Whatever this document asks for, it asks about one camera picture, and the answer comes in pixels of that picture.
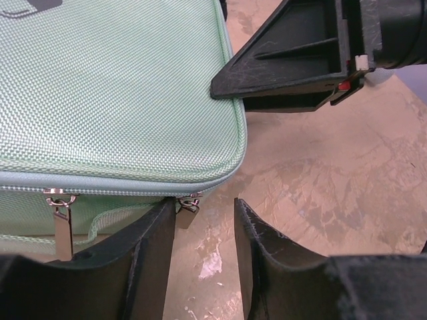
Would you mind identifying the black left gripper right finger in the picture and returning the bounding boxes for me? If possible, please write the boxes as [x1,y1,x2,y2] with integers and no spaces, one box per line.
[234,199,426,319]

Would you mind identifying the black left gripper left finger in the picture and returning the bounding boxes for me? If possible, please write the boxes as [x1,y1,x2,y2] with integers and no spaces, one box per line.
[1,201,175,319]

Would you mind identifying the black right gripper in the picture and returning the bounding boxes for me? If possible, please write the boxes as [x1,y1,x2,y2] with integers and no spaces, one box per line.
[210,1,426,113]

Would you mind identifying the mint green medicine case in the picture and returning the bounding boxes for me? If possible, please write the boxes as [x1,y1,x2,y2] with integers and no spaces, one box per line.
[1,1,247,260]

